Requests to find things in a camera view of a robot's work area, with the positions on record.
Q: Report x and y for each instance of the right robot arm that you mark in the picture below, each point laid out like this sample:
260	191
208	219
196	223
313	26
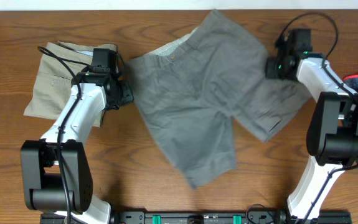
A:
332	137

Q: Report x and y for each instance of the grey shorts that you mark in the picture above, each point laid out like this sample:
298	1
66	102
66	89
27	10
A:
189	91

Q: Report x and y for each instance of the folded khaki shorts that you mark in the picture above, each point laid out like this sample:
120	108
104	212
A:
52	86

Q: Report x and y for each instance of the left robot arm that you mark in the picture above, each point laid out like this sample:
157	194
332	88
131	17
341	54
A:
55	171

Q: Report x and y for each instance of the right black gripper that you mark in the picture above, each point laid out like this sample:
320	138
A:
271	70

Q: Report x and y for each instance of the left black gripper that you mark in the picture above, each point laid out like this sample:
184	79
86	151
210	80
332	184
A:
128	96

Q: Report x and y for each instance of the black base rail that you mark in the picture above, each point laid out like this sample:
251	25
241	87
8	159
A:
252	216

